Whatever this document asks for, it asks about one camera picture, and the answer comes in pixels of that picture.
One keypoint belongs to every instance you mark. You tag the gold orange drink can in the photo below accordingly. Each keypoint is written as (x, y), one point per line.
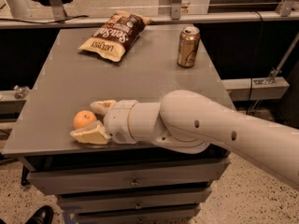
(188, 44)

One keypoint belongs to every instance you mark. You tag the black shoe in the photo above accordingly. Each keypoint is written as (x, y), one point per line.
(44, 215)

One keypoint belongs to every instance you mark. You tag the brown sea salt chip bag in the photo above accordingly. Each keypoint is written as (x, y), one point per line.
(116, 36)

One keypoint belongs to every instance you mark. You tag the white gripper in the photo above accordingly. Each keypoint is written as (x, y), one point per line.
(118, 121)

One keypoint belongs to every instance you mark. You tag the orange fruit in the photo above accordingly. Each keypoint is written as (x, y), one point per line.
(83, 118)

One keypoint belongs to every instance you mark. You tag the metal bracket post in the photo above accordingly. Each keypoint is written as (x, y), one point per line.
(175, 9)

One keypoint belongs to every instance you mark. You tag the grey drawer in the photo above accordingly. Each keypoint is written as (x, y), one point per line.
(128, 176)
(135, 200)
(139, 216)

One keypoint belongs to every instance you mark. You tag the grey metal rail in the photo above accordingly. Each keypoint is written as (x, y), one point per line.
(84, 22)

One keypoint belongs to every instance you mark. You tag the grey drawer cabinet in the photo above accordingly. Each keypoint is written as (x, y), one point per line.
(70, 80)

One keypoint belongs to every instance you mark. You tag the top grey drawer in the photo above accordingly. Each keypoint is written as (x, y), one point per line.
(128, 176)

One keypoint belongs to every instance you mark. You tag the small shiny metal object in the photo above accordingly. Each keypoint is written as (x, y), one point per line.
(21, 92)

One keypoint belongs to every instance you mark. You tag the middle grey drawer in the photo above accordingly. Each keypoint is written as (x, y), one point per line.
(135, 200)

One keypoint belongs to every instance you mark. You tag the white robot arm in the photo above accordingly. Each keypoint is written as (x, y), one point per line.
(188, 122)

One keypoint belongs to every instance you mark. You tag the bottom grey drawer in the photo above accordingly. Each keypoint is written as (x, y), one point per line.
(139, 216)

